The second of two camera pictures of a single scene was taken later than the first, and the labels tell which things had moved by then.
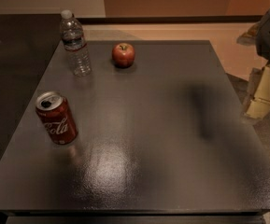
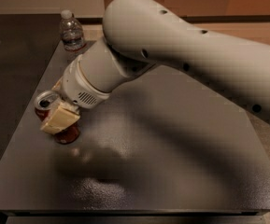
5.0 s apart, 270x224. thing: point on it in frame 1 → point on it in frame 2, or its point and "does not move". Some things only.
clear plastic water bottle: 73,38 does not move
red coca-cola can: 58,117 does not move
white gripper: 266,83 → 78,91
